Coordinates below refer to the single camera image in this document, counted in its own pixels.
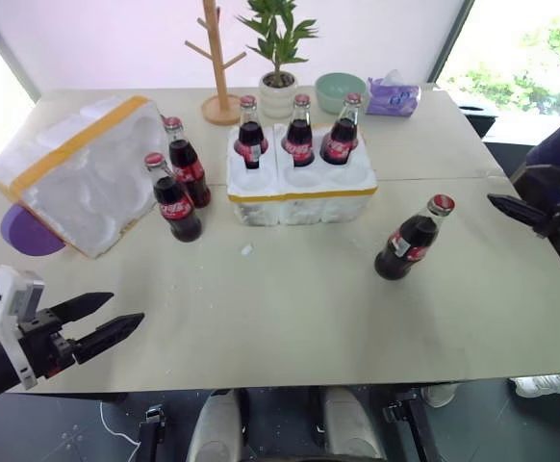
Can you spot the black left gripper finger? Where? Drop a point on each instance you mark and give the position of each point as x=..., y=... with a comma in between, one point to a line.
x=107, y=333
x=80, y=305

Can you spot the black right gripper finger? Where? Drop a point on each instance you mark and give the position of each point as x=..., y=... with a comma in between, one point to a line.
x=518, y=209

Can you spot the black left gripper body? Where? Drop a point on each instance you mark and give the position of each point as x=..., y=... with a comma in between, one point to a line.
x=44, y=344

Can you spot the glass cola bottle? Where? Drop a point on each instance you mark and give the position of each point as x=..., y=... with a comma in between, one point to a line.
x=299, y=137
x=176, y=207
x=340, y=139
x=188, y=168
x=251, y=137
x=407, y=245

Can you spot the white foam lid, yellow tape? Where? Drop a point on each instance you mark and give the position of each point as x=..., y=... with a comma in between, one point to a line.
x=78, y=168

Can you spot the white foam bottle tray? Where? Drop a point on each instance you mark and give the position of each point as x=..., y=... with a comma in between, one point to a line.
x=304, y=202

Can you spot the person in dark clothes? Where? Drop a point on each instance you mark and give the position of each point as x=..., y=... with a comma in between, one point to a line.
x=556, y=139

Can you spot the purple round plate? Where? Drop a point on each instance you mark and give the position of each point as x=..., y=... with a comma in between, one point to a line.
x=27, y=233

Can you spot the black background desk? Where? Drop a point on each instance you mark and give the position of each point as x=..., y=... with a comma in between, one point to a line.
x=479, y=122

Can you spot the black table leg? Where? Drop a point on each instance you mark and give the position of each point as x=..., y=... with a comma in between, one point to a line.
x=152, y=433
x=412, y=423

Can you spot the grey rounded shape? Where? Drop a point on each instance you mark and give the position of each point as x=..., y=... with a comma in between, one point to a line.
x=215, y=428
x=352, y=426

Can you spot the purple tissue pack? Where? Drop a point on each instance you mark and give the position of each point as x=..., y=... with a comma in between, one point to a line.
x=393, y=98

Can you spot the white sneaker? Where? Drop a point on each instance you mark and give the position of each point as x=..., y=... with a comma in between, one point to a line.
x=440, y=394
x=544, y=385

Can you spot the pale green bowl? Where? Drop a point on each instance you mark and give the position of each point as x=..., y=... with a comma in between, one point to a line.
x=340, y=94

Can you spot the green plant in white pot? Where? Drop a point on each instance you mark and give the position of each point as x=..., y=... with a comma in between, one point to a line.
x=278, y=96

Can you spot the wooden mug tree stand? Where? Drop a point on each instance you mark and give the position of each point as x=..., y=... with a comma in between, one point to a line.
x=220, y=72

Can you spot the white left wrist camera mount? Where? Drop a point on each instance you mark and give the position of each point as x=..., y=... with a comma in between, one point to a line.
x=13, y=293

